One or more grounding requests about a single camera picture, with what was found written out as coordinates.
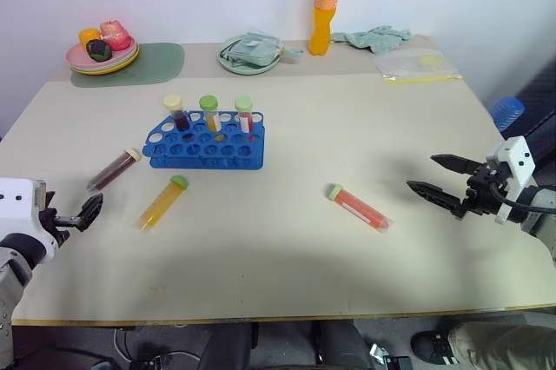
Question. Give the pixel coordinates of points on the silver and black floor gadget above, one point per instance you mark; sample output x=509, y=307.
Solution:
x=388, y=359

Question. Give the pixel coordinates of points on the dark rounded shape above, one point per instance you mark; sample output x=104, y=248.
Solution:
x=343, y=346

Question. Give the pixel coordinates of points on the pale green round plate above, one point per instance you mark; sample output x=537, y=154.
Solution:
x=234, y=67

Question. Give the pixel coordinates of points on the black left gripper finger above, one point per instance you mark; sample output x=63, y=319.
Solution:
x=88, y=223
x=93, y=206

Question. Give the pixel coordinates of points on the blue bottle cap object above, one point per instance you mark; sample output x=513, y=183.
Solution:
x=507, y=113

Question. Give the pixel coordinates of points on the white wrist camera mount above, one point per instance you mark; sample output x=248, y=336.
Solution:
x=17, y=200
x=519, y=159

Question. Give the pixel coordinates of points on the black carbon-pattern case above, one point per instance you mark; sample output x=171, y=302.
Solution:
x=540, y=105

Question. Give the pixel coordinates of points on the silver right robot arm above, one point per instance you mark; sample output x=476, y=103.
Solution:
x=540, y=213

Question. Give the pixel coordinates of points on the small pale green cup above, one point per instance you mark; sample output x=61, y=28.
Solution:
x=293, y=55

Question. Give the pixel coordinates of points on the clear zip bag yellow strip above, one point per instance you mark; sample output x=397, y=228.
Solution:
x=415, y=67

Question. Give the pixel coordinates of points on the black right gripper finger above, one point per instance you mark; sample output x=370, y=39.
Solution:
x=436, y=195
x=458, y=164

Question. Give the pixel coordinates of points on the orange toy fruit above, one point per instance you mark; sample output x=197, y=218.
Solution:
x=88, y=35

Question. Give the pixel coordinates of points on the pink toy apple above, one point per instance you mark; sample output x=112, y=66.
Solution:
x=115, y=35

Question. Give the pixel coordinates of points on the black and white sneaker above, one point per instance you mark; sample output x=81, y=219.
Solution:
x=432, y=346

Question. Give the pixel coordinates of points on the crumpled green cloth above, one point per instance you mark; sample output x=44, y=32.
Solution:
x=373, y=37

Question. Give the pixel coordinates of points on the dark green toy fruit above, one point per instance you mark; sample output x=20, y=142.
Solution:
x=99, y=50

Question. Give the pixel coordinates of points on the stack of pastel plates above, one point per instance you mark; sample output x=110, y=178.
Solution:
x=117, y=61

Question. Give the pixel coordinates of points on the green-capped red liquid tube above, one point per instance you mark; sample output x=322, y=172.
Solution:
x=359, y=208
x=245, y=119

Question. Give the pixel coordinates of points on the cream-capped dark liquid tube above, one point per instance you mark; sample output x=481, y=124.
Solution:
x=114, y=169
x=179, y=117

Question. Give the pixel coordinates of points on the pale green flat pouch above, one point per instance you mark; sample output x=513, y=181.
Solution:
x=252, y=50

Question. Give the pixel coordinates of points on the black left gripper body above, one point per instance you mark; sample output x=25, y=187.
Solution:
x=51, y=217

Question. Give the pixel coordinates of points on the green rounded placemat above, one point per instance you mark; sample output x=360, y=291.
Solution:
x=156, y=64

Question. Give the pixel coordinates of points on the khaki trouser leg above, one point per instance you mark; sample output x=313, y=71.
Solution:
x=504, y=346

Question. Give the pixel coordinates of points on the black floor device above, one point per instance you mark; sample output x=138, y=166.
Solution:
x=152, y=360

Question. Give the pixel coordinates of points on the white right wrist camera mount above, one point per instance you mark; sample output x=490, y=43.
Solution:
x=519, y=159

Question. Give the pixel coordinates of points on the green-capped yellow liquid tube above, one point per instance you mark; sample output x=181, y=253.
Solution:
x=161, y=204
x=212, y=117

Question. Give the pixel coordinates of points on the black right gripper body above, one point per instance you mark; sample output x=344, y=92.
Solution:
x=482, y=192

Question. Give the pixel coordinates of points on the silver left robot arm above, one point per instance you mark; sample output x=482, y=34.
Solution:
x=13, y=266

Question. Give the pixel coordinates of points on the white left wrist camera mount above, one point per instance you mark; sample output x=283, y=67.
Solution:
x=17, y=200

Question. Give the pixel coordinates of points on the orange soda bottle blue cap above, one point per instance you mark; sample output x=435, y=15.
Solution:
x=323, y=22

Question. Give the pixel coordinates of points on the blue plastic test tube rack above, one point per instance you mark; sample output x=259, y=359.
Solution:
x=204, y=150

